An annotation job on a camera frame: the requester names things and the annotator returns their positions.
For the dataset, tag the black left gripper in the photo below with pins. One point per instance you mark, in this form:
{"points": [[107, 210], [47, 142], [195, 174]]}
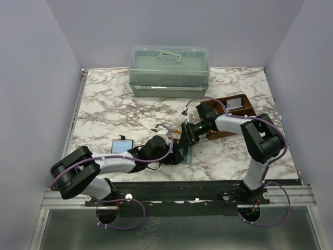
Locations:
{"points": [[174, 158]]}

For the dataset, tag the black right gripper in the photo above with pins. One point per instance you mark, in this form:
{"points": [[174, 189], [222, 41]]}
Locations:
{"points": [[187, 136]]}

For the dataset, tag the grey cards in basket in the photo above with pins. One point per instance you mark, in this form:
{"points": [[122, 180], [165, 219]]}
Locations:
{"points": [[235, 103]]}

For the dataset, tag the brown woven organizer basket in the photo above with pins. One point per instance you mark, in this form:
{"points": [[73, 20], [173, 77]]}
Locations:
{"points": [[206, 106]]}

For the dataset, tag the green plastic storage box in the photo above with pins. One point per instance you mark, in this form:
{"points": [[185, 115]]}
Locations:
{"points": [[169, 71]]}

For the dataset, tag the yellow handled pliers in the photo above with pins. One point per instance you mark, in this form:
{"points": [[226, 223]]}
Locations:
{"points": [[176, 134]]}

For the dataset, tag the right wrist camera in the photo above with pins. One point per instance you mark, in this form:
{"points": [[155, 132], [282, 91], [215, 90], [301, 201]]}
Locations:
{"points": [[187, 115]]}

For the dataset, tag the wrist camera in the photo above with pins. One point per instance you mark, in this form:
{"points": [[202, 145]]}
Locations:
{"points": [[187, 115], [163, 133]]}

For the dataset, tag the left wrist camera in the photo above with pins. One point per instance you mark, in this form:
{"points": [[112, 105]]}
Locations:
{"points": [[163, 133]]}

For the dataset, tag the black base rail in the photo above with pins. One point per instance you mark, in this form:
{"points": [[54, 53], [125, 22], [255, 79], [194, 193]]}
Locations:
{"points": [[185, 198]]}

